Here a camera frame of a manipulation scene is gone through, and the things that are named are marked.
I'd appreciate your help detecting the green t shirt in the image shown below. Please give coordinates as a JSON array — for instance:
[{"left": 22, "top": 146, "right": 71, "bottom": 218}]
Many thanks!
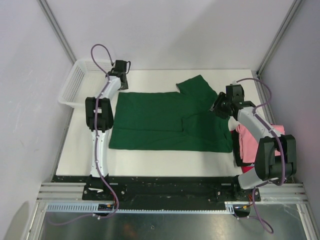
[{"left": 109, "top": 75, "right": 233, "bottom": 153}]

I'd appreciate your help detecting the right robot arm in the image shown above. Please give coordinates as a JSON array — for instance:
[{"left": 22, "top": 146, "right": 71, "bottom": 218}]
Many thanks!
[{"left": 210, "top": 92, "right": 297, "bottom": 201}]

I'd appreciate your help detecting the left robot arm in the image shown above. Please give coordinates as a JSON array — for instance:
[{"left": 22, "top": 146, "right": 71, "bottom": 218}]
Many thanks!
[{"left": 85, "top": 71, "right": 129, "bottom": 178}]

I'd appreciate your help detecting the black folded t shirt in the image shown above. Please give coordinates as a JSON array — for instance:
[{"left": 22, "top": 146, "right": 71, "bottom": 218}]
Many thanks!
[{"left": 231, "top": 130, "right": 245, "bottom": 167}]

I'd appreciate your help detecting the white plastic basket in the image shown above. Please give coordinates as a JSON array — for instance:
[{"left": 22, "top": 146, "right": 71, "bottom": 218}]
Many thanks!
[{"left": 58, "top": 59, "right": 112, "bottom": 109}]

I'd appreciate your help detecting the pink folded t shirt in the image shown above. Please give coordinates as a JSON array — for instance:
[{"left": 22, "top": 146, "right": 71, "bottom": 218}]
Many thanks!
[{"left": 234, "top": 123, "right": 286, "bottom": 165}]

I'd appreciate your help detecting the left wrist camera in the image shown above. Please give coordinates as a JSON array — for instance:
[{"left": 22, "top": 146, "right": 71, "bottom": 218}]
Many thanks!
[{"left": 111, "top": 60, "right": 131, "bottom": 74}]

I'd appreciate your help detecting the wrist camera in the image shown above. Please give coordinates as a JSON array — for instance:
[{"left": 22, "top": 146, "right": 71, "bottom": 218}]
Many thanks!
[
  {"left": 111, "top": 60, "right": 131, "bottom": 74},
  {"left": 225, "top": 84, "right": 255, "bottom": 108}
]

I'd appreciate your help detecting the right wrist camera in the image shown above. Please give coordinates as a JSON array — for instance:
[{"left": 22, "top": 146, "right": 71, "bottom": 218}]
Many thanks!
[{"left": 225, "top": 84, "right": 255, "bottom": 108}]

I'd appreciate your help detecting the left aluminium frame post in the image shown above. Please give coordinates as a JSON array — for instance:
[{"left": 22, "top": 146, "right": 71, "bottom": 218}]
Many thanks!
[{"left": 37, "top": 0, "right": 77, "bottom": 64}]

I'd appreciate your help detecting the aluminium frame post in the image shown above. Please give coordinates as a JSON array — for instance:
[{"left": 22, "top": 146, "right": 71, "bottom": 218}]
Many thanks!
[
  {"left": 256, "top": 0, "right": 305, "bottom": 78},
  {"left": 37, "top": 0, "right": 77, "bottom": 64}
]

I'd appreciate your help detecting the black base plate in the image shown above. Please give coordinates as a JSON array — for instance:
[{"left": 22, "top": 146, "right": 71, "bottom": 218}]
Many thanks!
[{"left": 52, "top": 175, "right": 261, "bottom": 210}]

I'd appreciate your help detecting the right aluminium frame post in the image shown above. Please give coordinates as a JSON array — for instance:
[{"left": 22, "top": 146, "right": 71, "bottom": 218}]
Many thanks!
[{"left": 256, "top": 0, "right": 305, "bottom": 78}]

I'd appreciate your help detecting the grey cable duct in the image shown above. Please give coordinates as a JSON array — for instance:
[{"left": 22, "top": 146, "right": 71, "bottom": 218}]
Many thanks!
[{"left": 46, "top": 202, "right": 252, "bottom": 214}]

